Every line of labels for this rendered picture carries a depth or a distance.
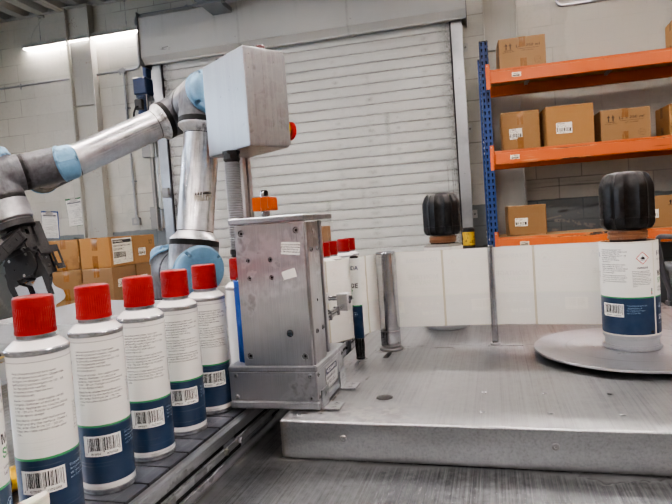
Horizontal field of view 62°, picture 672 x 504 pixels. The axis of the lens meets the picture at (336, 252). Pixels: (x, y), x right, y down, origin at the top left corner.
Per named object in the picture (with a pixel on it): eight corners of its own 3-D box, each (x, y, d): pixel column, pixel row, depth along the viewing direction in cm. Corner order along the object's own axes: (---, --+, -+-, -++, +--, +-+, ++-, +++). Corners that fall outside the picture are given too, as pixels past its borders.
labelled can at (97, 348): (115, 497, 54) (95, 287, 53) (70, 494, 56) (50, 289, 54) (147, 473, 59) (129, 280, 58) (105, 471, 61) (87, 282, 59)
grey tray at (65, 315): (86, 354, 93) (84, 324, 92) (-13, 351, 98) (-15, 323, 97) (171, 323, 119) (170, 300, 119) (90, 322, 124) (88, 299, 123)
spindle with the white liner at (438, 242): (467, 330, 120) (459, 190, 118) (425, 330, 122) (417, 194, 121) (469, 322, 129) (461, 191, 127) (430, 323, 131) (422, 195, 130)
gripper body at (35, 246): (68, 269, 117) (47, 215, 117) (40, 274, 108) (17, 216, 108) (38, 282, 118) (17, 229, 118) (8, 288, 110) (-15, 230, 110)
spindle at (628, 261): (670, 352, 87) (663, 167, 86) (608, 352, 90) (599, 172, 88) (655, 339, 96) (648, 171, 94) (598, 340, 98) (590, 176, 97)
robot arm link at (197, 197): (203, 296, 143) (217, 88, 147) (226, 298, 130) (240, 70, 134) (156, 294, 136) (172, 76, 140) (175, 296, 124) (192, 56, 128)
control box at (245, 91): (249, 146, 106) (241, 44, 105) (208, 158, 119) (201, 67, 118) (293, 147, 112) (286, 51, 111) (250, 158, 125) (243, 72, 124)
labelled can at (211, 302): (223, 416, 76) (210, 265, 75) (189, 415, 77) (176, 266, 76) (239, 403, 81) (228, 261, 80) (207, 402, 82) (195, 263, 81)
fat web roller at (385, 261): (401, 352, 105) (395, 252, 104) (377, 352, 106) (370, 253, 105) (405, 346, 109) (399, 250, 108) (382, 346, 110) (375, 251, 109)
